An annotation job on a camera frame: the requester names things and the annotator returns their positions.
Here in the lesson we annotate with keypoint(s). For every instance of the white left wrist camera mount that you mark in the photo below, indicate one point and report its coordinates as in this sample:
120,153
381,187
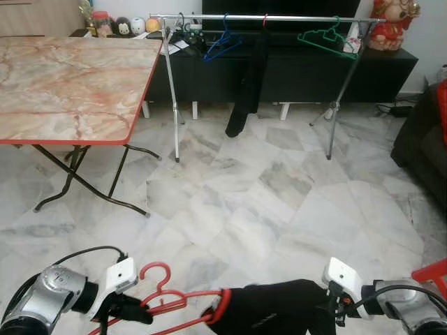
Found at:
119,276

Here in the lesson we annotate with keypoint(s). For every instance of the black television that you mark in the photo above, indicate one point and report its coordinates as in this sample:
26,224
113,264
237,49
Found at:
293,7

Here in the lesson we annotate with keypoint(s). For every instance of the red fortune doll figure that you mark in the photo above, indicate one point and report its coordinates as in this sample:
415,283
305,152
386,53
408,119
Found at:
391,28

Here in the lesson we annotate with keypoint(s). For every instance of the black game controller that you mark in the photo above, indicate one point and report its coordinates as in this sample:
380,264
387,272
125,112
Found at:
188,35

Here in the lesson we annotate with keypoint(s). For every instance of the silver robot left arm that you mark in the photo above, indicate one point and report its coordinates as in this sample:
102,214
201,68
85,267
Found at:
49,296

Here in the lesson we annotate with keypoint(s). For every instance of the white egg toy figure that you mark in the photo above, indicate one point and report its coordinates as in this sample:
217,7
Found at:
138,26

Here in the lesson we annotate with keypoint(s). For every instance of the silver metal clothes rack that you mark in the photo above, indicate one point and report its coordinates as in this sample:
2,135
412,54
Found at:
300,19

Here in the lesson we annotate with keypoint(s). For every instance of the orange round toy figure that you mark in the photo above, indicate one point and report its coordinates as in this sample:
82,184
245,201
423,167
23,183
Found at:
153,25

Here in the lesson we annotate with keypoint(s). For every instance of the black low TV cabinet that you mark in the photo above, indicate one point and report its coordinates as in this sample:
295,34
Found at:
300,77

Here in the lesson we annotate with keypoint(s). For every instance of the dark grey fabric sofa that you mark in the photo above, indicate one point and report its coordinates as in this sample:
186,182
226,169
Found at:
419,146

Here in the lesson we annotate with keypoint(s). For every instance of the marble pattern folding table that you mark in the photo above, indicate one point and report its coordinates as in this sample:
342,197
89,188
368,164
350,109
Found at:
70,84

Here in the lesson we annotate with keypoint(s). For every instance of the light wooden cabinet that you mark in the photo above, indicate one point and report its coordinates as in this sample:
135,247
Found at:
35,17

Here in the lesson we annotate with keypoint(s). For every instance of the black sweater small logo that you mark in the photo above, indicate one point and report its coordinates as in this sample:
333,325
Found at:
272,310

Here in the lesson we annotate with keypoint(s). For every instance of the black white toy figure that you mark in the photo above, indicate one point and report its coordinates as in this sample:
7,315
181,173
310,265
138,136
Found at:
123,28

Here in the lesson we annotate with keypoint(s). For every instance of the blue plastic hanger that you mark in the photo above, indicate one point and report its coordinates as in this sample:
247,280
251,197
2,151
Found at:
225,33

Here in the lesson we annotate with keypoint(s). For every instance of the long narrow black garment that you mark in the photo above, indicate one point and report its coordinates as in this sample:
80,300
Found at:
250,84

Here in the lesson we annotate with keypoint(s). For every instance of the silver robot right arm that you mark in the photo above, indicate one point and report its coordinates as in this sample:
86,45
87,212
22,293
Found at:
405,307

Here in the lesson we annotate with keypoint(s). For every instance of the white pink printed box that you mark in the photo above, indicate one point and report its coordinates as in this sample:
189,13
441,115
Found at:
355,38

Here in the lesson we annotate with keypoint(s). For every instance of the red plastic stool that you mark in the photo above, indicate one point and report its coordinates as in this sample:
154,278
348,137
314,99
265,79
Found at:
433,269

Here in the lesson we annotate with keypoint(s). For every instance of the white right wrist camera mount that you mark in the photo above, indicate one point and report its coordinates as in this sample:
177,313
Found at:
343,273

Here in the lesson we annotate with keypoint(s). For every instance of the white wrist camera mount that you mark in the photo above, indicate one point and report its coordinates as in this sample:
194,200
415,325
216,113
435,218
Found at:
119,276
343,273

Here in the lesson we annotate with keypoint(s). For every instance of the gold trophy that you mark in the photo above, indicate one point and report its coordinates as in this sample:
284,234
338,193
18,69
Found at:
88,24

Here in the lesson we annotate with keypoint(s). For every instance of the green plastic hanger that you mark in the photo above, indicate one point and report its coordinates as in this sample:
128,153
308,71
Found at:
334,29

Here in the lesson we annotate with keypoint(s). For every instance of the white paper sheet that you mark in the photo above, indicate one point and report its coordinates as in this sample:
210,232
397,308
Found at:
174,47

